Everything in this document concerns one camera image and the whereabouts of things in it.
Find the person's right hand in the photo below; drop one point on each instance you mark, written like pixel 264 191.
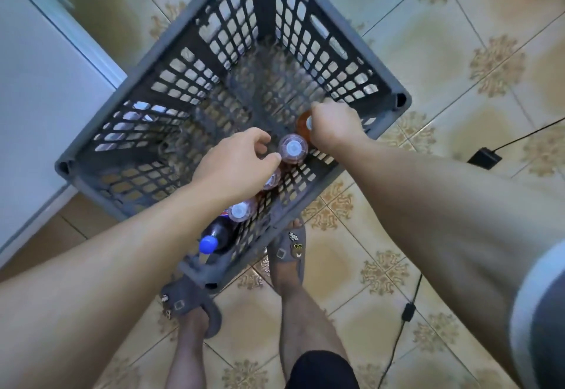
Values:
pixel 337 128

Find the person's left hand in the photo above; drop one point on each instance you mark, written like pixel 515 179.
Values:
pixel 234 168

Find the cola bottle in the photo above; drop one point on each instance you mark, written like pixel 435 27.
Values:
pixel 219 232

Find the grey plastic crate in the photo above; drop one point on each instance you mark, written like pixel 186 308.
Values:
pixel 221 31

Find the white metal shelf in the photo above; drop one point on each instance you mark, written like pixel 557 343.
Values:
pixel 44 110

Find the person's left forearm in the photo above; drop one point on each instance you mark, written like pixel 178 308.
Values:
pixel 97 287

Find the person's right forearm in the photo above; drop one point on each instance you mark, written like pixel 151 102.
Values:
pixel 450 234

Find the person's brown sandal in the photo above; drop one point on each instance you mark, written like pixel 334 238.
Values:
pixel 185 300
pixel 287 256

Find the person's leg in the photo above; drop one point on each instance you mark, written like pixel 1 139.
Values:
pixel 187 358
pixel 309 331

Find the person's black shorts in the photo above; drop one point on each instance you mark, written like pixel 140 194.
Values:
pixel 322 371

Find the person's grey sleeve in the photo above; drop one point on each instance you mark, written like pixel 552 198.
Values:
pixel 540 331

